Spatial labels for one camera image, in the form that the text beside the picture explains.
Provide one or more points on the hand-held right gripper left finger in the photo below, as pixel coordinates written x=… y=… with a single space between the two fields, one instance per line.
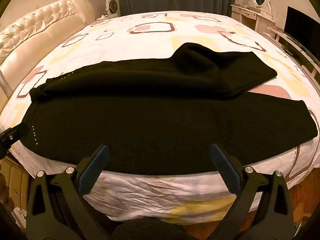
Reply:
x=93 y=170

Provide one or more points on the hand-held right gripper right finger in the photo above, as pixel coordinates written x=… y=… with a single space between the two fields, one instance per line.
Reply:
x=226 y=170

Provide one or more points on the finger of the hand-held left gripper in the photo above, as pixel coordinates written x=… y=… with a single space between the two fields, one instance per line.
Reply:
x=10 y=138

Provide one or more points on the black pants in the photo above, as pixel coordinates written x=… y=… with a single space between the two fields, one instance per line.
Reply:
x=155 y=120

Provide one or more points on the person's dark clothing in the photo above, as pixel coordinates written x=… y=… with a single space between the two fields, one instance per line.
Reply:
x=150 y=230

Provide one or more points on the cream tufted headboard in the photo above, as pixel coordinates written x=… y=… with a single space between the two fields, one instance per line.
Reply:
x=37 y=32

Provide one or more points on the white television console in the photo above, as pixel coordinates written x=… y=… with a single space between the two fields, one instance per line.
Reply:
x=287 y=43

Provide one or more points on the printed bed sheet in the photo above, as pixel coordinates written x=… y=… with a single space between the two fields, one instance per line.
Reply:
x=155 y=30

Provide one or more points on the white vanity dresser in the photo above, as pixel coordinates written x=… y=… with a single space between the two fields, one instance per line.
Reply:
x=246 y=17

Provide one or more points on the black television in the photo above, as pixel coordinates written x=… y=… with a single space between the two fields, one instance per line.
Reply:
x=300 y=27

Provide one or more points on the small white fan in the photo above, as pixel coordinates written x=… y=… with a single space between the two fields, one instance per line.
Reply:
x=113 y=7

